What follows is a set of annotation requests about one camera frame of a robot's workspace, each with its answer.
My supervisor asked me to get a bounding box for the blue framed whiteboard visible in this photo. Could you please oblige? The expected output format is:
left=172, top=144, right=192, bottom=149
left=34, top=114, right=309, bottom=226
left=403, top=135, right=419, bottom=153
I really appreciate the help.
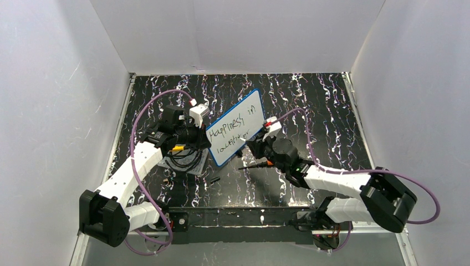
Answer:
left=206, top=89, right=265, bottom=167

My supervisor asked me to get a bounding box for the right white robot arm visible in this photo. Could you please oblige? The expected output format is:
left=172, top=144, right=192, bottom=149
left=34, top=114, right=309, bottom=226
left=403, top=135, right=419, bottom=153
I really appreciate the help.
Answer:
left=246, top=135, right=417, bottom=233

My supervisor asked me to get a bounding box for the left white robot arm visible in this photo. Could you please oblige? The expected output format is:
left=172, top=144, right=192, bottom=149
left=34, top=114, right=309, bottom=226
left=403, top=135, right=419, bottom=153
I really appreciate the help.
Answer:
left=79, top=104, right=211, bottom=247

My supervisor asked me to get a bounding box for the clear plastic box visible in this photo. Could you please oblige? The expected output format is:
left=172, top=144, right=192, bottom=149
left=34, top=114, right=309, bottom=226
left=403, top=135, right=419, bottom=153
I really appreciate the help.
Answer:
left=157, top=149, right=208, bottom=176

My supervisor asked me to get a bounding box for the orange handled screwdriver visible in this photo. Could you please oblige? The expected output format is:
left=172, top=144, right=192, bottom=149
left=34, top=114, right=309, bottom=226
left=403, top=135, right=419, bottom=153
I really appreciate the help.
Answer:
left=238, top=161, right=275, bottom=170

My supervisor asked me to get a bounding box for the coiled black cable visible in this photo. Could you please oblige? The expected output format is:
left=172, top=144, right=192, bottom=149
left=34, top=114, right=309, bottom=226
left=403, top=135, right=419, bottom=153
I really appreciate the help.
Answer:
left=163, top=145, right=204, bottom=172

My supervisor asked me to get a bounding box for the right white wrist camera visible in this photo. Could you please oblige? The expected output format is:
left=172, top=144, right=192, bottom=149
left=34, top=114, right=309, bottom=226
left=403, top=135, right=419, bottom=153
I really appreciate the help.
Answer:
left=261, top=116, right=282, bottom=141

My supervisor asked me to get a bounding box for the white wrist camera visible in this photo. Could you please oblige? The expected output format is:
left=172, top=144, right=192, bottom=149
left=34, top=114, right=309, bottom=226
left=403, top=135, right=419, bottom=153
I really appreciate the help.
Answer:
left=189, top=104, right=210, bottom=128
left=261, top=116, right=282, bottom=141

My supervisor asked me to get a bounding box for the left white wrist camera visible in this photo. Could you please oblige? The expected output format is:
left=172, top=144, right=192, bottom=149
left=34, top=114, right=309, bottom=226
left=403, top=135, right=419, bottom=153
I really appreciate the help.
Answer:
left=189, top=104, right=210, bottom=128

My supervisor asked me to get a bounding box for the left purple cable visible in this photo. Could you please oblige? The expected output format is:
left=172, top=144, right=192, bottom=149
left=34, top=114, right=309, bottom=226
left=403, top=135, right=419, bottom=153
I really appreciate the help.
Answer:
left=122, top=90, right=199, bottom=256

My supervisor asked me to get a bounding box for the purple cable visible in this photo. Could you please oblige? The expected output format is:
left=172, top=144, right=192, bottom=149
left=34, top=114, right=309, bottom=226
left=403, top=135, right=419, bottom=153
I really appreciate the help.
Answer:
left=269, top=108, right=441, bottom=252
left=122, top=90, right=199, bottom=256

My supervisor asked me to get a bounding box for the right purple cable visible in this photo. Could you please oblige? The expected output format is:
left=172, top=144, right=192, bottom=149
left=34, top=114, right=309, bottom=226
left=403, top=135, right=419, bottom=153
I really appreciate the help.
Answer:
left=269, top=108, right=441, bottom=252

